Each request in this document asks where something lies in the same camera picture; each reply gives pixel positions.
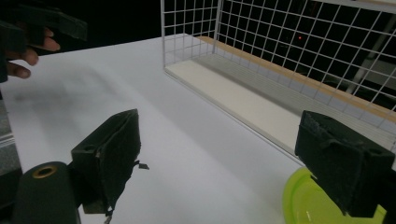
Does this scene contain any lime green plate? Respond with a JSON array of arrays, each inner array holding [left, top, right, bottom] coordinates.
[[282, 167, 388, 224]]

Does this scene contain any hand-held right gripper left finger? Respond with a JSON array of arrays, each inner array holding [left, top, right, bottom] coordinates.
[[70, 108, 149, 217]]

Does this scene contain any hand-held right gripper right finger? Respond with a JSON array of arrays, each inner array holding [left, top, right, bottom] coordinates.
[[294, 109, 396, 218]]

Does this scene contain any white wire rack shelf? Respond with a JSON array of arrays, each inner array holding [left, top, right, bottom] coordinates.
[[160, 0, 396, 172]]

